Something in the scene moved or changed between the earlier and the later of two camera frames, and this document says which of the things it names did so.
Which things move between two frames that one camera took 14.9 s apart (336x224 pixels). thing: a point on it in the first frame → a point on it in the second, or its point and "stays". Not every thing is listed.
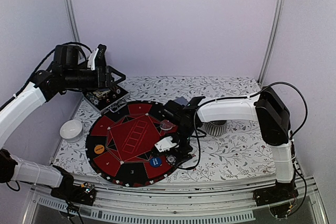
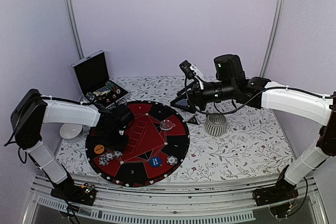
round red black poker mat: x=119 y=145 stays
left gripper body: x=100 y=84 → x=112 y=140
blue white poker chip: x=170 y=159 stays
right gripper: x=181 y=157 → x=193 y=94
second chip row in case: x=92 y=98 stays
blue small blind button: x=155 y=162 stays
